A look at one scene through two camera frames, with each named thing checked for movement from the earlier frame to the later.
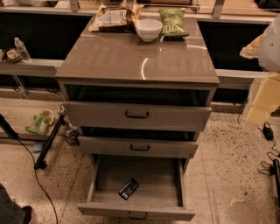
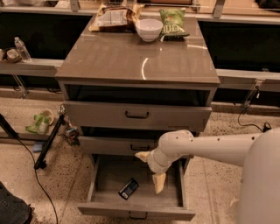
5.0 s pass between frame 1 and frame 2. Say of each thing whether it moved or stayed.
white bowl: stayed
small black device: stayed
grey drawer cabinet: stayed
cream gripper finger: moved
